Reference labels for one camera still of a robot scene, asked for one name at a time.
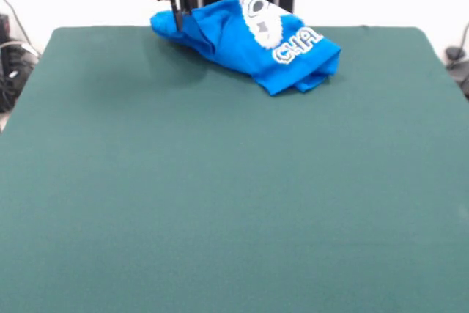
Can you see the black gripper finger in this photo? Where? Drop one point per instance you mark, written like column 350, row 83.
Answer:
column 187, row 6
column 178, row 16

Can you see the blue printed shirt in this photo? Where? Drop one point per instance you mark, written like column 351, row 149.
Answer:
column 234, row 42

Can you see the dark green table cloth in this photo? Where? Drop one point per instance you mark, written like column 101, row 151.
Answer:
column 256, row 199

